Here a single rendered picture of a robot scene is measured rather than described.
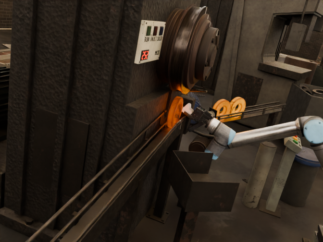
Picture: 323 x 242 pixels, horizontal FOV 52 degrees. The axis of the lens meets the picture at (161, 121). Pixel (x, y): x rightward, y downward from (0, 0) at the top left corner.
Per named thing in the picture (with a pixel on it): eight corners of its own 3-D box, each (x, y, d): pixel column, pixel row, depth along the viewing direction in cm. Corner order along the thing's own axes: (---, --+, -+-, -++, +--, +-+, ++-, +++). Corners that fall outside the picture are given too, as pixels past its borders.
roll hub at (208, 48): (191, 82, 168) (203, 26, 159) (203, 75, 193) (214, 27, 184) (201, 85, 166) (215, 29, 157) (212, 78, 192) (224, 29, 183)
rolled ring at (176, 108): (185, 94, 195) (180, 93, 196) (176, 101, 178) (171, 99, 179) (179, 123, 201) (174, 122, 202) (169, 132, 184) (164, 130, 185)
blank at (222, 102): (213, 100, 226) (217, 102, 223) (229, 98, 234) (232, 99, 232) (209, 120, 232) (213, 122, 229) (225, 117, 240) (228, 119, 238)
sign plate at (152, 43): (133, 63, 140) (141, 19, 134) (155, 58, 164) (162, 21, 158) (138, 64, 139) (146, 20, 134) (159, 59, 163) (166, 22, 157)
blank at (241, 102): (229, 98, 235) (232, 99, 232) (244, 95, 243) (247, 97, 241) (225, 117, 241) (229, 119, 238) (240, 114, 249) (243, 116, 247)
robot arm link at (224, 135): (227, 148, 193) (237, 135, 189) (209, 136, 195) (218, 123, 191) (229, 143, 202) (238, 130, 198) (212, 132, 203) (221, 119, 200)
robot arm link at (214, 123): (213, 131, 203) (210, 136, 194) (206, 127, 204) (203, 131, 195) (221, 119, 200) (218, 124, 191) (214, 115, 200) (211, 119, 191)
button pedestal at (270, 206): (258, 212, 248) (284, 138, 228) (260, 198, 270) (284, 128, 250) (280, 220, 244) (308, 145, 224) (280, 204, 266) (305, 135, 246)
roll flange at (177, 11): (144, 92, 168) (162, -4, 152) (172, 80, 210) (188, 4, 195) (162, 98, 165) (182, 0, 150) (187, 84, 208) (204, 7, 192)
